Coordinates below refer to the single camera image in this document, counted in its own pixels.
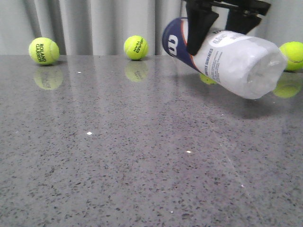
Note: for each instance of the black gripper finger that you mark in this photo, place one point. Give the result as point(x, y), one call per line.
point(242, 21)
point(200, 19)

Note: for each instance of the Head Team tennis ball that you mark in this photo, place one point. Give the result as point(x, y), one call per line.
point(136, 47)

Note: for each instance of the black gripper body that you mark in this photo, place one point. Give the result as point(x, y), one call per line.
point(254, 7)

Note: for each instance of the white blue tennis ball can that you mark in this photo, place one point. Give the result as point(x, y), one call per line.
point(248, 66)

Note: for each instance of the grey pleated curtain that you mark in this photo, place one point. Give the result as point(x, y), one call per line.
point(85, 27)

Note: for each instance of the Wilson tennis ball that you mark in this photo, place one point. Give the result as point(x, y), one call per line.
point(206, 79)

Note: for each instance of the Roland Garros tennis ball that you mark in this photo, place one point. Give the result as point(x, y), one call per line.
point(44, 51)

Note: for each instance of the plain yellow tennis ball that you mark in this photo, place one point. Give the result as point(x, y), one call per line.
point(293, 51)

